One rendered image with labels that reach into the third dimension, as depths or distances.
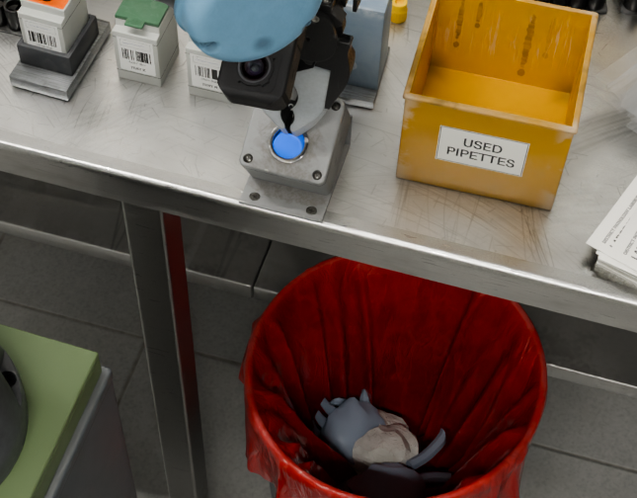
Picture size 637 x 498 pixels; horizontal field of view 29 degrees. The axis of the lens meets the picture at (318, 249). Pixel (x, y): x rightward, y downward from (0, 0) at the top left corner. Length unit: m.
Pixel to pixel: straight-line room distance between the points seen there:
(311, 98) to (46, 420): 0.30
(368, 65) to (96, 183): 0.25
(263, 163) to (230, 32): 0.37
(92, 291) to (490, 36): 1.11
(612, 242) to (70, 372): 0.43
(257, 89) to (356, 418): 0.90
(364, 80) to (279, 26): 0.46
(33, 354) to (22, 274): 1.17
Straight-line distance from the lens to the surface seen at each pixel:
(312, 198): 1.00
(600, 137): 1.09
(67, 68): 1.09
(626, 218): 1.02
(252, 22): 0.61
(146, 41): 1.06
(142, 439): 1.88
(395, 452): 1.62
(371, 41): 1.04
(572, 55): 1.07
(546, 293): 0.99
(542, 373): 1.45
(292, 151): 0.96
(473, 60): 1.09
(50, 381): 0.89
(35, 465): 0.87
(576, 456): 1.91
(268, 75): 0.79
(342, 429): 1.63
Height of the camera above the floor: 1.67
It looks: 54 degrees down
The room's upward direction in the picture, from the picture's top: 3 degrees clockwise
